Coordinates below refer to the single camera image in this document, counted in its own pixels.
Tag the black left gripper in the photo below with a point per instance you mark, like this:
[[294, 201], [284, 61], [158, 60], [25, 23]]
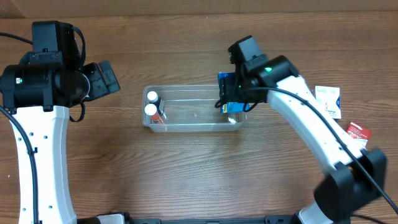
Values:
[[101, 78]]

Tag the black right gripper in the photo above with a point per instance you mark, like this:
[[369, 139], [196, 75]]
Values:
[[229, 94]]

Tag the dark bottle white cap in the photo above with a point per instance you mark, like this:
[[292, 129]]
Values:
[[155, 99]]

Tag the red bottle white cap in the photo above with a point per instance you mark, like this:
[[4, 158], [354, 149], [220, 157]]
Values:
[[151, 110]]

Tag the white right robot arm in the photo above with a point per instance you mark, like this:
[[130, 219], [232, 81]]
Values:
[[354, 176]]

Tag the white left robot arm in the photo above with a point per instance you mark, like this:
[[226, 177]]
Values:
[[37, 94]]

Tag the clear plastic container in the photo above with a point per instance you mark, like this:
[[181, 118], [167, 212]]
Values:
[[190, 108]]

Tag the white blue box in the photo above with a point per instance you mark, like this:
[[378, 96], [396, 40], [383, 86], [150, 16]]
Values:
[[329, 97]]

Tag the red packet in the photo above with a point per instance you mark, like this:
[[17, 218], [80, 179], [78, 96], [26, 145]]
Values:
[[359, 133]]

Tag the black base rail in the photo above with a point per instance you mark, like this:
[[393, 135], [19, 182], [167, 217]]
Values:
[[125, 218]]

